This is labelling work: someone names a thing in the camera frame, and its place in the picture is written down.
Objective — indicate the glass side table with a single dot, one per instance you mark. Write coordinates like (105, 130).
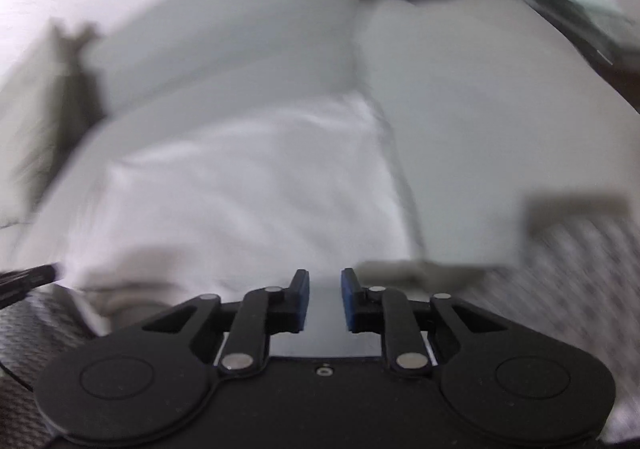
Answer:
(580, 14)

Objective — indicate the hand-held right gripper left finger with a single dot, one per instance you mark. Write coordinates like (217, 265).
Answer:
(303, 296)

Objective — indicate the blue white patterned rug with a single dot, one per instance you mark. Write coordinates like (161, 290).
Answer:
(585, 289)

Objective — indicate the white t-shirt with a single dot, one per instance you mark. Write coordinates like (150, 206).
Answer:
(240, 199)

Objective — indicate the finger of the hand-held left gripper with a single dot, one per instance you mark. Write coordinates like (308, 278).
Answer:
(25, 281)

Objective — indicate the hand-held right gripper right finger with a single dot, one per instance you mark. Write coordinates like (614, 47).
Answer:
(347, 299)

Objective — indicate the grey sofa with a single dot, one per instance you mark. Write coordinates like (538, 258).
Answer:
(475, 119)

